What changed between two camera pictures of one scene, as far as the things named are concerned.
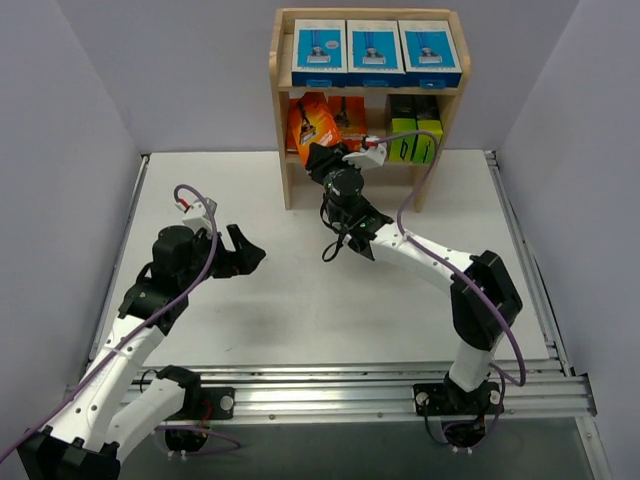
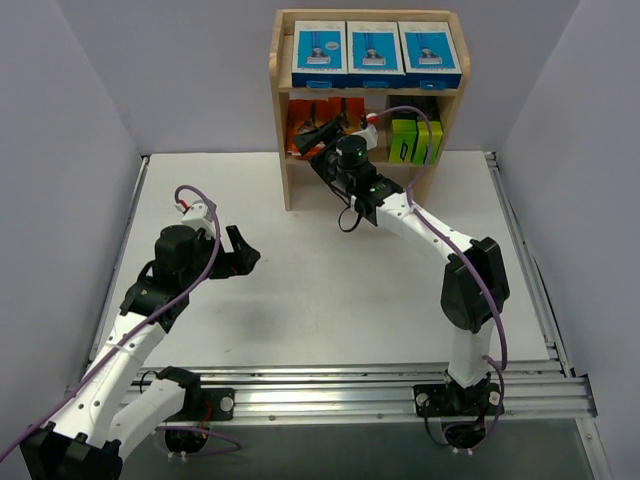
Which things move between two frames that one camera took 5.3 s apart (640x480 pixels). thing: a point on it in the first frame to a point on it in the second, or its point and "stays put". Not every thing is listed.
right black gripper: (323, 158) to (324, 151)
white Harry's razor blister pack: (319, 53) stays put
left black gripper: (223, 261) stays put
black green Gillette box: (429, 119) stays put
